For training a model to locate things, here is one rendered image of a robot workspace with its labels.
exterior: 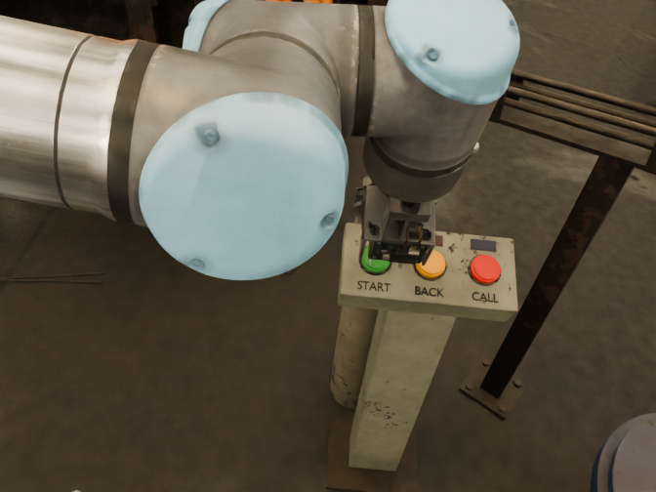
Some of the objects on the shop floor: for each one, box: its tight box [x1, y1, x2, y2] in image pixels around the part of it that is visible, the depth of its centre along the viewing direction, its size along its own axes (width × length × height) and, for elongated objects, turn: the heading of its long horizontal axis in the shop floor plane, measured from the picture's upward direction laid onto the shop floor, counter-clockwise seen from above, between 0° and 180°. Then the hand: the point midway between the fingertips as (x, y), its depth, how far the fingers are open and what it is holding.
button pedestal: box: [325, 223, 518, 492], centre depth 96 cm, size 16×24×62 cm, turn 82°
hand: (383, 237), depth 69 cm, fingers closed
